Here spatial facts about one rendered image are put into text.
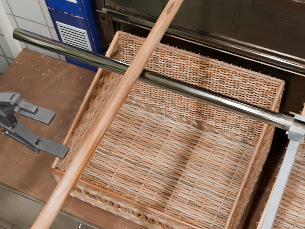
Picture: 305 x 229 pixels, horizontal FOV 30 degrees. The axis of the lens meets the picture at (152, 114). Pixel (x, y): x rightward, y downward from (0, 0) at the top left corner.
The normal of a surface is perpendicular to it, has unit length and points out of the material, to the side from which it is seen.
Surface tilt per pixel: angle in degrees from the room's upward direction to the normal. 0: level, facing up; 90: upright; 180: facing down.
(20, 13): 90
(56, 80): 0
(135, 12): 70
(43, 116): 1
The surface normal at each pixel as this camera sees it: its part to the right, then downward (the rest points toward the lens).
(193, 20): -0.45, 0.53
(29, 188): -0.11, -0.55
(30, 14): -0.44, 0.77
